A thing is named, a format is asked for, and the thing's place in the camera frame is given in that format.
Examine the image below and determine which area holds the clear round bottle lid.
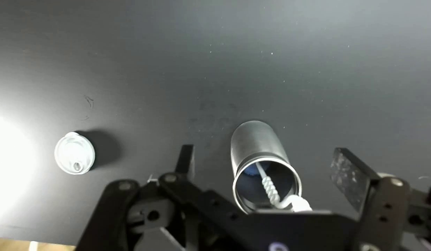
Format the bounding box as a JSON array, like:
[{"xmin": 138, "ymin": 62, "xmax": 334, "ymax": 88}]
[{"xmin": 53, "ymin": 131, "xmax": 95, "ymax": 176}]

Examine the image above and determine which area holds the silver metal bottle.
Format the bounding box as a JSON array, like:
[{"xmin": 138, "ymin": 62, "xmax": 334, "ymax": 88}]
[{"xmin": 229, "ymin": 119, "xmax": 304, "ymax": 216}]

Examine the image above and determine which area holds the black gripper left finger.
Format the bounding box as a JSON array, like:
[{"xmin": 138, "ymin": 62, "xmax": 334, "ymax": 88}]
[{"xmin": 76, "ymin": 144, "xmax": 212, "ymax": 251}]

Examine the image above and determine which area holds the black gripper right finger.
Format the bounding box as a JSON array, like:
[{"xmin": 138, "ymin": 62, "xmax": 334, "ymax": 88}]
[{"xmin": 328, "ymin": 147, "xmax": 431, "ymax": 251}]

